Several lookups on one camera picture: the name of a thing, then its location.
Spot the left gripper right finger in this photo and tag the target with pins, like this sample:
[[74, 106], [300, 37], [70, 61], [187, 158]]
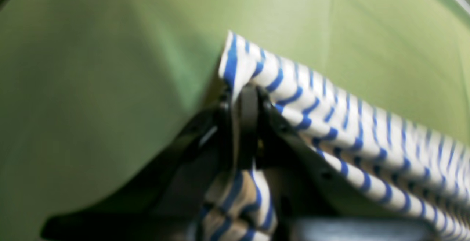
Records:
[[301, 183]]

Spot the blue white striped t-shirt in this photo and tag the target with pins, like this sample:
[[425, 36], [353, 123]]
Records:
[[402, 165]]

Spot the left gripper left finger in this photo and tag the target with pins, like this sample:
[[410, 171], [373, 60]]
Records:
[[163, 201]]

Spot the green table cloth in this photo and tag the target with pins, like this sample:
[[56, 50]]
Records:
[[91, 90]]

